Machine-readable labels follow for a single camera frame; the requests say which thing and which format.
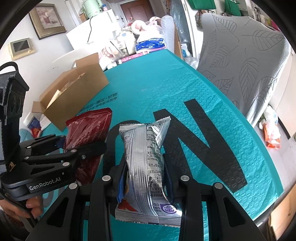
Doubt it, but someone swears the silver foil snack packet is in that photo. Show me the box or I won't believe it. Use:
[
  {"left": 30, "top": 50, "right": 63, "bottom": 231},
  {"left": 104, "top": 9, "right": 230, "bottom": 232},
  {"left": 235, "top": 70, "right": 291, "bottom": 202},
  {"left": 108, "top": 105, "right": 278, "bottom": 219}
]
[{"left": 115, "top": 116, "right": 182, "bottom": 227}]

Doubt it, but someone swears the dark red snack packet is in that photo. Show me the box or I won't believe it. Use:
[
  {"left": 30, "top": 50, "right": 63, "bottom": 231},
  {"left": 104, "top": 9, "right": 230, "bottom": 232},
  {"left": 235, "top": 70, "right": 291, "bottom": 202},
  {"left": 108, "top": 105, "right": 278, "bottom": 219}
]
[{"left": 64, "top": 108, "right": 112, "bottom": 185}]

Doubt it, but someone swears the person's left hand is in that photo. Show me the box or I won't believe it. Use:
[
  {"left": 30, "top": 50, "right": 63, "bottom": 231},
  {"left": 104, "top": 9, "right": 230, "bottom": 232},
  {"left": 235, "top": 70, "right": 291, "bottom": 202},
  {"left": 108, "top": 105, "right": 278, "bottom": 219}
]
[{"left": 1, "top": 196, "right": 44, "bottom": 220}]

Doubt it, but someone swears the white capped blue bottle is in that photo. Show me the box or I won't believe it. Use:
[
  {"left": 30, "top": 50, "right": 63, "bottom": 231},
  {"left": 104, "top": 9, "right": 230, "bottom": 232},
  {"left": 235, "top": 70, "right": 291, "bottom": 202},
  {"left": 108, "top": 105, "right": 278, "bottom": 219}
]
[{"left": 23, "top": 113, "right": 42, "bottom": 138}]

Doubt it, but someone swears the brown cardboard box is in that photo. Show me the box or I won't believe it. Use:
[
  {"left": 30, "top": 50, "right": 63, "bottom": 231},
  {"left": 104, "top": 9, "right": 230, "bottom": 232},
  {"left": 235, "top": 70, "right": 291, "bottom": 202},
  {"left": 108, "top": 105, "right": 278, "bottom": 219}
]
[{"left": 32, "top": 53, "right": 109, "bottom": 131}]

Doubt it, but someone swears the teal bubble mailer mat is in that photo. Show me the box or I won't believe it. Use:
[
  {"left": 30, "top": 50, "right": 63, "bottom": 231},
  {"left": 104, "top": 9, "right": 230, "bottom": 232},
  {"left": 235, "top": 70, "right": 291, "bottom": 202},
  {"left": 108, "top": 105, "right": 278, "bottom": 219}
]
[{"left": 74, "top": 50, "right": 283, "bottom": 240}]

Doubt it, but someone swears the red white paper cup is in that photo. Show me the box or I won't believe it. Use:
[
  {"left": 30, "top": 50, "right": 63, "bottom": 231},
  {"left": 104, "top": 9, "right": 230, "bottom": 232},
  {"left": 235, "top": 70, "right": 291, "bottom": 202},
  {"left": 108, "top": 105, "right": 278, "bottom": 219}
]
[{"left": 99, "top": 45, "right": 122, "bottom": 62}]

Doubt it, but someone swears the pink tablet tube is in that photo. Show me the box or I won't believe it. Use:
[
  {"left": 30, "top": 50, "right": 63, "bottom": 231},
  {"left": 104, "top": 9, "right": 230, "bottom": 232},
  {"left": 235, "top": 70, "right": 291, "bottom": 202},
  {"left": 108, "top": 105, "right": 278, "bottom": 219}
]
[{"left": 118, "top": 51, "right": 149, "bottom": 64}]

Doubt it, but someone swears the white refrigerator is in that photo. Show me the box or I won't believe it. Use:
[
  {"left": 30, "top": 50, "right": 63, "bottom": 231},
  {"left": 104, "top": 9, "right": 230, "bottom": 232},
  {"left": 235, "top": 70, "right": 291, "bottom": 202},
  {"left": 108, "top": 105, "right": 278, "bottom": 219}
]
[{"left": 66, "top": 9, "right": 120, "bottom": 50}]

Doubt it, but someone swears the framed picture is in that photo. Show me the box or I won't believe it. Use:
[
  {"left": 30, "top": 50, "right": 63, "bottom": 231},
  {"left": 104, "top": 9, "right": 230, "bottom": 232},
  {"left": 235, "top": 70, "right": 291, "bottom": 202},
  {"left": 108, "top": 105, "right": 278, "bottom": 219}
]
[{"left": 29, "top": 4, "right": 67, "bottom": 40}]

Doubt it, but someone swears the mint green kettle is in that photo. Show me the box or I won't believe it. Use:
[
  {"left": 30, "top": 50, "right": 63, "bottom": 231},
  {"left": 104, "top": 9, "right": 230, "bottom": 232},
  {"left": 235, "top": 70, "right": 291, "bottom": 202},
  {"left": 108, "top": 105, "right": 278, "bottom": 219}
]
[{"left": 83, "top": 0, "right": 103, "bottom": 18}]

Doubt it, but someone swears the grey leaf pattern cushion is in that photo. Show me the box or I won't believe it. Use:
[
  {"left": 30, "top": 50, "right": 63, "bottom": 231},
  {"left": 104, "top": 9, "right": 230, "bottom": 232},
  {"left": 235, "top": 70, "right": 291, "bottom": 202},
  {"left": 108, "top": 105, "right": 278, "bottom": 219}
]
[{"left": 197, "top": 13, "right": 291, "bottom": 126}]

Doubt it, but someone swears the blue white plastic bag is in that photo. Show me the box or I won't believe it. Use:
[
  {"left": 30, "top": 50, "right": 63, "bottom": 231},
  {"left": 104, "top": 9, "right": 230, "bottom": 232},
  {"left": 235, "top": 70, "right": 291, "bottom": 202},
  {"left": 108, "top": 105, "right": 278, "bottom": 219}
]
[{"left": 135, "top": 38, "right": 166, "bottom": 51}]

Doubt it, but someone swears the pink eared plush toy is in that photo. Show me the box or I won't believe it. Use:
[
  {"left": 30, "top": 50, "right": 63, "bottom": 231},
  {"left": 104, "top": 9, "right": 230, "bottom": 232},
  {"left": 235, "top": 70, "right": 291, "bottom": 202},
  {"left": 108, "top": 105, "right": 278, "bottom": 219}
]
[{"left": 131, "top": 16, "right": 161, "bottom": 35}]

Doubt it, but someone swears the brown entrance door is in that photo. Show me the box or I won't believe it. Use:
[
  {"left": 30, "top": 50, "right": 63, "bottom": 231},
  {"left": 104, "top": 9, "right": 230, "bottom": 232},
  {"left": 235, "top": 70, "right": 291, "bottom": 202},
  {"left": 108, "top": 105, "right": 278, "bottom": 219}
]
[{"left": 120, "top": 0, "right": 154, "bottom": 23}]

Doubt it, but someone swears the green tote bag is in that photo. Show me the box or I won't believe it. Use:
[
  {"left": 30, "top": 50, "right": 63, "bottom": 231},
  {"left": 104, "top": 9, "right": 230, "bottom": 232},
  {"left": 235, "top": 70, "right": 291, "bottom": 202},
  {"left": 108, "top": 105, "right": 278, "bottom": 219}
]
[
  {"left": 224, "top": 0, "right": 241, "bottom": 16},
  {"left": 188, "top": 0, "right": 216, "bottom": 10}
]

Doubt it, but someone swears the wall intercom panel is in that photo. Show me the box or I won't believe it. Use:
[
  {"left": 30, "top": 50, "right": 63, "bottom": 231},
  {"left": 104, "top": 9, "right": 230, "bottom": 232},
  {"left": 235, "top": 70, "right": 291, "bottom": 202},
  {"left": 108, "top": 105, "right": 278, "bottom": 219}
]
[{"left": 8, "top": 38, "right": 35, "bottom": 60}]

